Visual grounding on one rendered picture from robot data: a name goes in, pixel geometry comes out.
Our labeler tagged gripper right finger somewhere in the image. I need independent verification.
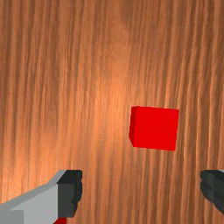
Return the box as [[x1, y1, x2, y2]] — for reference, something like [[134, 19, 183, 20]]
[[199, 169, 224, 215]]

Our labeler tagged red cube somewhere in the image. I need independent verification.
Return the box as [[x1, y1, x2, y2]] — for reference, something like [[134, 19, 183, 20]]
[[129, 105, 180, 152], [53, 216, 68, 224]]

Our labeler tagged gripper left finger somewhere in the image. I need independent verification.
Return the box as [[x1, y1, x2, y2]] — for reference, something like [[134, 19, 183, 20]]
[[0, 169, 84, 224]]

